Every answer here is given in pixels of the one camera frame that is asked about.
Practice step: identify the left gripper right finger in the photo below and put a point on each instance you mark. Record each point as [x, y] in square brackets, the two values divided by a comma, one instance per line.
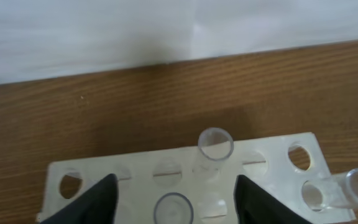
[256, 208]

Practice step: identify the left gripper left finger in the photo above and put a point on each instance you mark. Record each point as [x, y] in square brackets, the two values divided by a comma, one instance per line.
[95, 205]

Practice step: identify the white test tube rack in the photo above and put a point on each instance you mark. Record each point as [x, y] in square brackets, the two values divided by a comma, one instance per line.
[275, 182]

